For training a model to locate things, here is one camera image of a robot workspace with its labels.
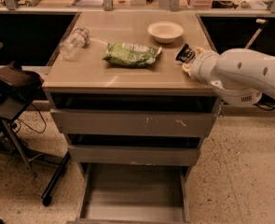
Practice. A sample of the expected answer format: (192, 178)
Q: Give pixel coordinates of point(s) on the grey drawer cabinet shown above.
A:
(90, 83)

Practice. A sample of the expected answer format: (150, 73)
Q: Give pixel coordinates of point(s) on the green chip bag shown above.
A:
(131, 55)

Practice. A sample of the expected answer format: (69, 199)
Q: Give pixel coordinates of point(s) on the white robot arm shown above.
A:
(238, 76)

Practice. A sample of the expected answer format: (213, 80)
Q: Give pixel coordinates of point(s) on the white stick with tip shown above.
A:
(262, 24)

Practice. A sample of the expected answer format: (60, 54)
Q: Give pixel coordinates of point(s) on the middle grey drawer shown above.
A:
(134, 155)

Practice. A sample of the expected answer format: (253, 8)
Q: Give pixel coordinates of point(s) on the black stand with headset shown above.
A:
(12, 145)

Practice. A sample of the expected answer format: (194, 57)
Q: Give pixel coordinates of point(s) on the bottom grey drawer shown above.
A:
(132, 194)

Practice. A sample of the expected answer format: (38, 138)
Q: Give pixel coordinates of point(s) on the clear plastic water bottle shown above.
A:
(74, 42)

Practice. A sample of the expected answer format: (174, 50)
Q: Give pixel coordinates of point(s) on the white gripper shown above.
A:
(199, 65)

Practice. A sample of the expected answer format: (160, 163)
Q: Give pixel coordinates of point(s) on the grey drawer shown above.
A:
(134, 155)
(134, 123)
(132, 194)

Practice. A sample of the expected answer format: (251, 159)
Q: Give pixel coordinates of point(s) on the top grey drawer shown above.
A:
(134, 123)

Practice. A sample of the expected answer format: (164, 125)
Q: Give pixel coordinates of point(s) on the white bowl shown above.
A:
(165, 32)

